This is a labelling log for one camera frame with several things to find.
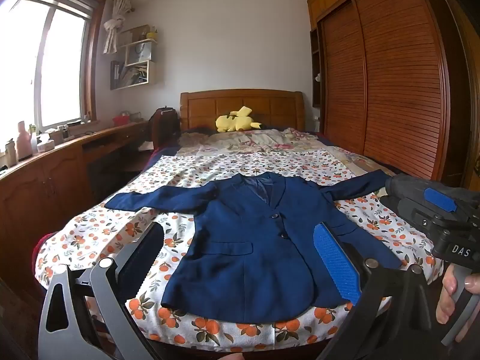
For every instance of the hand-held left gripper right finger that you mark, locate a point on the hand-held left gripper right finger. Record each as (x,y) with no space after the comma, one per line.
(333,258)

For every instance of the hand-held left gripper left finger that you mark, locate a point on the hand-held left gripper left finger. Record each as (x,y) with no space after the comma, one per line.
(142,257)

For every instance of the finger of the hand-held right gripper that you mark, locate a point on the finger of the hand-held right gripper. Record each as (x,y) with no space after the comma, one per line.
(412,210)
(438,199)

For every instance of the navy blue suit jacket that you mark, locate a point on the navy blue suit jacket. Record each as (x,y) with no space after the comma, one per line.
(243,270)

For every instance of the person's right hand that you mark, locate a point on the person's right hand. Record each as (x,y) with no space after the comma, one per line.
(446,300)

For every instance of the dark grey folded garment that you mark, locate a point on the dark grey folded garment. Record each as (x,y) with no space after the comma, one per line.
(403,184)

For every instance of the bed with orange-print sheet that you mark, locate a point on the bed with orange-print sheet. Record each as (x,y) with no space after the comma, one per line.
(112,232)

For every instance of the wooden door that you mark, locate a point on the wooden door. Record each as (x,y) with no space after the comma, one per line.
(468,101)

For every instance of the long wooden desk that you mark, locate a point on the long wooden desk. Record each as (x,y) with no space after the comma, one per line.
(48,183)

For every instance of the wooden slatted wardrobe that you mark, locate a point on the wooden slatted wardrobe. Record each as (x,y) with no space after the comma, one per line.
(393,82)

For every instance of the red bowl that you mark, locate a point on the red bowl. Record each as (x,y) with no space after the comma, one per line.
(120,120)

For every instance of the pale floral quilt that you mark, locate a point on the pale floral quilt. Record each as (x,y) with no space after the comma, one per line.
(262,140)

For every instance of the white tissue box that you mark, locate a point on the white tissue box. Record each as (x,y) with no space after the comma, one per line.
(45,144)

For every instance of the white bottle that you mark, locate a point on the white bottle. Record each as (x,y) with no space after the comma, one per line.
(34,142)

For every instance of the wooden bed headboard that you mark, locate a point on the wooden bed headboard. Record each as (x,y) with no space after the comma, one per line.
(202,108)

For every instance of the yellow plush toy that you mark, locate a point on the yellow plush toy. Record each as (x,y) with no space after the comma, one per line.
(236,122)

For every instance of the pink bottle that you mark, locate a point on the pink bottle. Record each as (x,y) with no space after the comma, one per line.
(24,142)

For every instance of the wood framed window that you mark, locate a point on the wood framed window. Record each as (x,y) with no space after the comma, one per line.
(56,67)

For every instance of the tied white curtain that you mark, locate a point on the tied white curtain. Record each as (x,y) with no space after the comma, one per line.
(114,26)

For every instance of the white wall shelf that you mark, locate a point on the white wall shelf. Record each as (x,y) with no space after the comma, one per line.
(138,56)

